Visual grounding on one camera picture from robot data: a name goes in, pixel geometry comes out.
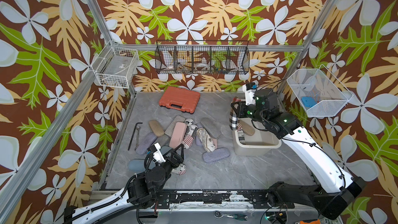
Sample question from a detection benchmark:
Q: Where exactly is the red plastic tool case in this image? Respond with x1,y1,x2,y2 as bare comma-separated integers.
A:
159,87,201,114

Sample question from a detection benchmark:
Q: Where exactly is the tan glasses case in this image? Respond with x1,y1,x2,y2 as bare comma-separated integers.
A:
148,120,165,137

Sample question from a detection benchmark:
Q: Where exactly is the flag print glasses case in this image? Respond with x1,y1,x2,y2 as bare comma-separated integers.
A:
172,164,187,175

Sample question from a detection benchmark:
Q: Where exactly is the black hex key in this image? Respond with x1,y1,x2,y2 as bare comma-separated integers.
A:
127,122,144,151

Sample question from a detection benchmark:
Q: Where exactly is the ratchet wrench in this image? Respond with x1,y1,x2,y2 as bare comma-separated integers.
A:
214,211,248,221

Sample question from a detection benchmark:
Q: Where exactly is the white mesh basket right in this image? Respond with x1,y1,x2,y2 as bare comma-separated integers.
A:
287,65,353,118

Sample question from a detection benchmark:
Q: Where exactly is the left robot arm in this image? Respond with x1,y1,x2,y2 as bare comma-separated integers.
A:
63,143,184,224

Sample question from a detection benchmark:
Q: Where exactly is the dark grey glasses case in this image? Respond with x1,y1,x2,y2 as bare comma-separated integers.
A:
153,135,170,147

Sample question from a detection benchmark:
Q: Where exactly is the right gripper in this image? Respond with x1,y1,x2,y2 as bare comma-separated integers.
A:
229,101,268,127

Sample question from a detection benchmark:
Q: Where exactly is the black wire basket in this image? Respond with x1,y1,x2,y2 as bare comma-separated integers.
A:
154,40,250,75

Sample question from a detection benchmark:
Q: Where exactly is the purple glasses case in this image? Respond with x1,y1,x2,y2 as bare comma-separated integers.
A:
135,132,158,155

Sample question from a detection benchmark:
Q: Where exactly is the lavender glasses case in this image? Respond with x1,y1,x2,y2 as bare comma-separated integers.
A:
203,147,230,163

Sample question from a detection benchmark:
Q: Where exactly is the cream plastic storage box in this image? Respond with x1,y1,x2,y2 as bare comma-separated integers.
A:
232,118,282,156

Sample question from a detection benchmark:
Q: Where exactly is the grey fabric glasses case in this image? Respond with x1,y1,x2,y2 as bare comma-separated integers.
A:
200,118,222,139

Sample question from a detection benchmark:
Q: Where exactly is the pink glasses case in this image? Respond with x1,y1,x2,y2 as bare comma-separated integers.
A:
169,122,187,149

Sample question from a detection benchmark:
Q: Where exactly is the plaid glasses case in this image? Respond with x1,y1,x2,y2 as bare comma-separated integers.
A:
230,97,241,131

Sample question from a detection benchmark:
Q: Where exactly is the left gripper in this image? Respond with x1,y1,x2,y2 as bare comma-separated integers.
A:
155,144,182,192

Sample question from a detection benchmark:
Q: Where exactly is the white wire basket left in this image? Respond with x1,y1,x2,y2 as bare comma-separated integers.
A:
92,43,139,89

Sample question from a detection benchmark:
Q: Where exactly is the light grey glasses case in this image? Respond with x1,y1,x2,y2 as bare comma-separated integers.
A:
165,115,185,137

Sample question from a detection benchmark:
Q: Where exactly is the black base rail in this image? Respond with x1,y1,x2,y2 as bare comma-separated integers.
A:
129,189,295,209

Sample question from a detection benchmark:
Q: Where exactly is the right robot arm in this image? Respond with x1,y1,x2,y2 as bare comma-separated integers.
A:
231,83,366,219

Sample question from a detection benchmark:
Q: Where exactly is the newspaper print glasses case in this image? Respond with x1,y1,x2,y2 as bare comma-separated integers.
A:
237,130,246,144

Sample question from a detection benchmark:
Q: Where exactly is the floral print glasses case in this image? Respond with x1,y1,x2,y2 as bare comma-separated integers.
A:
197,128,217,152

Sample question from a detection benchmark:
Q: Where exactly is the slate blue glasses case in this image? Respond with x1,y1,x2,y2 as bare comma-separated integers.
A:
127,159,145,174

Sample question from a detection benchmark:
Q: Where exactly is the blue object in basket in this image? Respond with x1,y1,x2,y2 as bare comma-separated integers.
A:
301,96,318,108

